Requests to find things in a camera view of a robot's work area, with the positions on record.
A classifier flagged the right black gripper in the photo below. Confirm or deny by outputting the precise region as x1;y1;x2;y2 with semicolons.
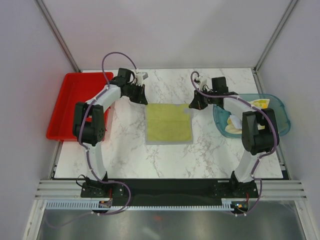
190;86;217;111

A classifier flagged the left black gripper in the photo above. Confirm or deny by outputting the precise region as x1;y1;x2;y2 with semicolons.
123;83;147;106

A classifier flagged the grey frog towel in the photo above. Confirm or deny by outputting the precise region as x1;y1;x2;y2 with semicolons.
145;103;193;145

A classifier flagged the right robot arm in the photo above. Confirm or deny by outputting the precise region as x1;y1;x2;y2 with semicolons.
189;71;279;197

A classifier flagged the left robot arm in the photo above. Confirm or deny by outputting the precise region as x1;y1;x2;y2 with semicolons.
72;68;149;197

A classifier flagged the blue transparent plastic tub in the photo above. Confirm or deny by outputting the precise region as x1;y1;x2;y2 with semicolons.
213;93;291;139

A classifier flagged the cream towel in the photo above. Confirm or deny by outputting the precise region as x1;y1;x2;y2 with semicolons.
224;114;242;135

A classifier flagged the red plastic bin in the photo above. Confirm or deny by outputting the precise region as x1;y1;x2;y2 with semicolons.
46;72;115;141

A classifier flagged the yellow patterned towel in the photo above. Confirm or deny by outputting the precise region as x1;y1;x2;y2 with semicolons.
250;98;270;109

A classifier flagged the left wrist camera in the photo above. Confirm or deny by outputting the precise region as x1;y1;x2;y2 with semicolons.
135;71;149;85

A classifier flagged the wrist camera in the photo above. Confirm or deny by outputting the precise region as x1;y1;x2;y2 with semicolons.
193;76;207;90
135;71;149;85

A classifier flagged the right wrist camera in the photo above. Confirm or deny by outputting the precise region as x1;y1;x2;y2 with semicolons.
193;76;207;90

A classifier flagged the right aluminium frame post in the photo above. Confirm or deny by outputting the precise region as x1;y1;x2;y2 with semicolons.
252;0;300;73

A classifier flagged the aluminium frame post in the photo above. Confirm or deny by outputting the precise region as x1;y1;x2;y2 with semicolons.
252;0;300;73
34;0;81;73

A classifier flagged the white cable duct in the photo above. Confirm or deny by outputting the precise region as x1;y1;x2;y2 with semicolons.
45;199;234;211

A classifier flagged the aluminium front rail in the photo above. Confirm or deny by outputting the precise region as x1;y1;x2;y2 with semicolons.
35;180;307;200

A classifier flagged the left aluminium frame post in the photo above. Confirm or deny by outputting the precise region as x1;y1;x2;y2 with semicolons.
34;0;81;73

